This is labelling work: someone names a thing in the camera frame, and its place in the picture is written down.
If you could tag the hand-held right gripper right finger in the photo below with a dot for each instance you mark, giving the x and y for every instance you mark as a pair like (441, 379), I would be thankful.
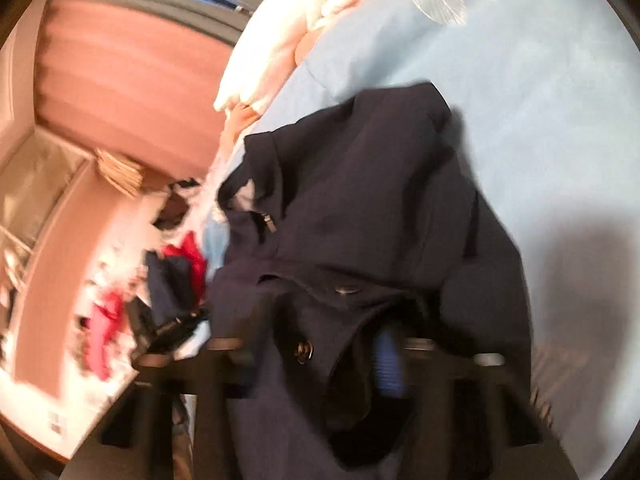
(387, 365)

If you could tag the white goose plush toy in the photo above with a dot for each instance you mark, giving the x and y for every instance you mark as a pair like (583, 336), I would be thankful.
(280, 35)

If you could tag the navy collared jacket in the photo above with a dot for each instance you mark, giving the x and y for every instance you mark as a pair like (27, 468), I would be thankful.
(350, 185)

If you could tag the grey-blue curtain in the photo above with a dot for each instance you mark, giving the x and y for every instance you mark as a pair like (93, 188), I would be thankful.
(200, 15)

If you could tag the folded red garment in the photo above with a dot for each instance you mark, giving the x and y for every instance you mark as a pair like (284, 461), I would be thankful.
(190, 260)

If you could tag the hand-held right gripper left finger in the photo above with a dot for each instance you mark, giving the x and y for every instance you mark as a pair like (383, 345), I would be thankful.
(200, 375)

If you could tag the blue floral blanket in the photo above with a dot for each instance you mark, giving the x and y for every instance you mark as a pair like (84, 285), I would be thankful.
(525, 85)

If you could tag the pink curtain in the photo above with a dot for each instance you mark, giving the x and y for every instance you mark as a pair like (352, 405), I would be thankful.
(125, 85)

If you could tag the folded navy garment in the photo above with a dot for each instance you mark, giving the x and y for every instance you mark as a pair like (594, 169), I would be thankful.
(167, 285)

